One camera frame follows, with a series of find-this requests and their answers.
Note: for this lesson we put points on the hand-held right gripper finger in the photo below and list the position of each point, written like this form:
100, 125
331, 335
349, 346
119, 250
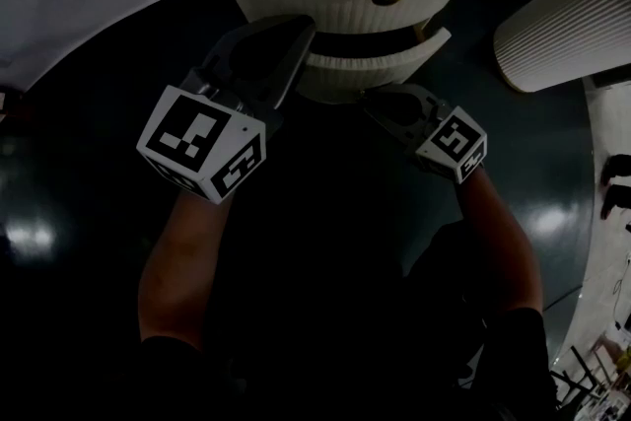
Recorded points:
389, 128
414, 92

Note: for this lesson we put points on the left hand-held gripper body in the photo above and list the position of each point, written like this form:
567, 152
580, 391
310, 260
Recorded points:
192, 138

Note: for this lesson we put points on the large ribbed white drawer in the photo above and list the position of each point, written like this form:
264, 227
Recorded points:
365, 69

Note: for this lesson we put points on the person's right forearm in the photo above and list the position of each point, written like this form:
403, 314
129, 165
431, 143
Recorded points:
498, 241

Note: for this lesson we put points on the person's black clothing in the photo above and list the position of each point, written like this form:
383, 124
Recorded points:
315, 261

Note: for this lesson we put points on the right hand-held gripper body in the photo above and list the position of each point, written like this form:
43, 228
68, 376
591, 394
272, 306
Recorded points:
451, 140

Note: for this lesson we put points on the black metal frame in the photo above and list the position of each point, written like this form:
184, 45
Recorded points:
577, 379

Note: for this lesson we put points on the person's left forearm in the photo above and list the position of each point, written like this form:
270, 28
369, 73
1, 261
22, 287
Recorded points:
182, 251

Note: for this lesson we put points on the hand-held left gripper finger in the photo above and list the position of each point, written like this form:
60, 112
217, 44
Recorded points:
236, 34
293, 69

